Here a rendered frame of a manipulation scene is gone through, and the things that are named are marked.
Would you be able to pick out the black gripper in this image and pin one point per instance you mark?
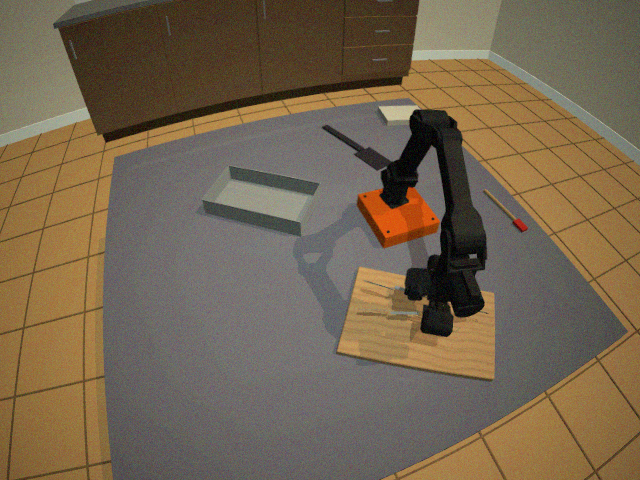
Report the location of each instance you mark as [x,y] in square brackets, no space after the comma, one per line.
[436,318]

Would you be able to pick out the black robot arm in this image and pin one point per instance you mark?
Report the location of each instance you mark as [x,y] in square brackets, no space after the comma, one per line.
[462,229]

